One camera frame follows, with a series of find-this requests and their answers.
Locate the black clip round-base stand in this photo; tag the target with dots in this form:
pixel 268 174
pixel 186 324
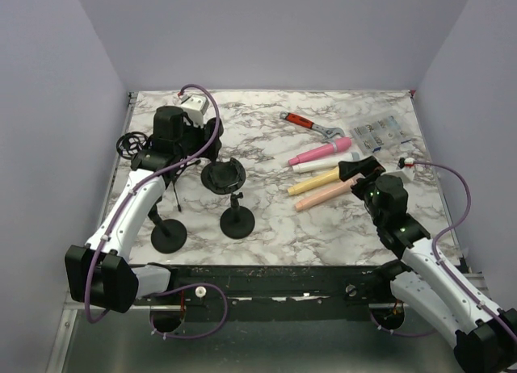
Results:
pixel 168 236

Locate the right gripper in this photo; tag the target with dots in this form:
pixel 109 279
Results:
pixel 364 165

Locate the white grey-headed microphone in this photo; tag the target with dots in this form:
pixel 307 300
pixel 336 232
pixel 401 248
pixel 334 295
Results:
pixel 325 163

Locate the black shock-mount round-base stand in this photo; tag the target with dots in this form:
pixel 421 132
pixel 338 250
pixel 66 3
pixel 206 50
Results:
pixel 237 221

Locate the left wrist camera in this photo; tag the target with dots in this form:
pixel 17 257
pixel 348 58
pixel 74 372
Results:
pixel 196 106

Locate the peach microphone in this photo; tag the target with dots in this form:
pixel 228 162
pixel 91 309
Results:
pixel 325 195

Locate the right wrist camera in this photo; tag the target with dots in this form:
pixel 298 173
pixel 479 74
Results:
pixel 405 169

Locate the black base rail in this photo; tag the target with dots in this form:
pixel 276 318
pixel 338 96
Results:
pixel 277 293

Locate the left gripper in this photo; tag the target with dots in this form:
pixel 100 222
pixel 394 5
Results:
pixel 201 132

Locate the black tripod shock-mount stand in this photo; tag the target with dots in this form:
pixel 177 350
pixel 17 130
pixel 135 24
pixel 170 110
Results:
pixel 131 143

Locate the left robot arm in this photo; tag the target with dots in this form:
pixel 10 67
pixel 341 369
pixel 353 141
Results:
pixel 98 272

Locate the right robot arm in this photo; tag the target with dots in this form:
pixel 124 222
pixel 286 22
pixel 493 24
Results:
pixel 481 334

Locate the beige microphone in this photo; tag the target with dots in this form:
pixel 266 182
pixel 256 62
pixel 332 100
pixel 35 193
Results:
pixel 315 182

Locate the tall black round-base stand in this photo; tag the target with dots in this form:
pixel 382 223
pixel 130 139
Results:
pixel 223 177

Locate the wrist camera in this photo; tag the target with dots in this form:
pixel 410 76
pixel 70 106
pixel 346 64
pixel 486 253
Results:
pixel 405 169
pixel 196 106

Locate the clear plastic parts box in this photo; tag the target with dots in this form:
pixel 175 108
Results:
pixel 372 133

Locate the pink microphone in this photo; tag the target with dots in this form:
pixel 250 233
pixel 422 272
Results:
pixel 338 145

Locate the red handled adjustable wrench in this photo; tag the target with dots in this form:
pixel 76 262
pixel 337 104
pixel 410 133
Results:
pixel 328 134

